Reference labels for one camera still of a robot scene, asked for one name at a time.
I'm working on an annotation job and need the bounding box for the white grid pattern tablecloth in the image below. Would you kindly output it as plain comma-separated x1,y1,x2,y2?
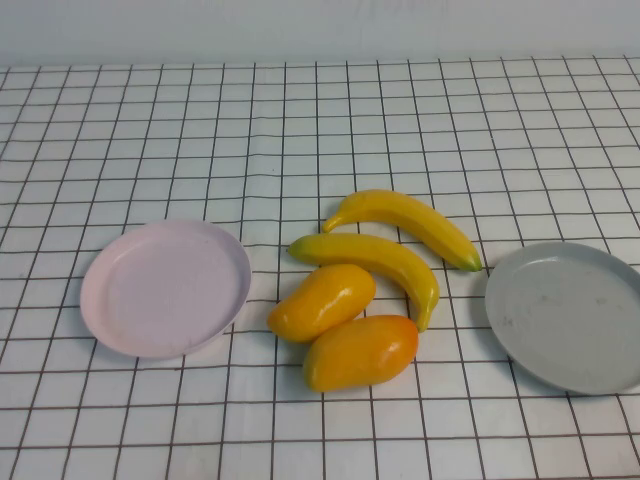
0,53,640,480

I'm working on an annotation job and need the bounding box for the glossy yellow mango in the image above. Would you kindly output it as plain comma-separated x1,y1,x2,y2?
266,263,378,345

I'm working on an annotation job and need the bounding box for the yellow mango with orange blush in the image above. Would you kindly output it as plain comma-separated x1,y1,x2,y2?
302,314,420,394

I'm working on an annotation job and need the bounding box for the pink round plate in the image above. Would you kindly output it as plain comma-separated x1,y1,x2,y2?
79,218,253,360

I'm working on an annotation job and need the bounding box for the yellow plastic banana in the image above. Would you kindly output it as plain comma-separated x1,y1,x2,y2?
286,232,442,334
322,188,484,274

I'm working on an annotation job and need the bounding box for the grey round plate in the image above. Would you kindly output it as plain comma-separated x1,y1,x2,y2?
484,241,640,397

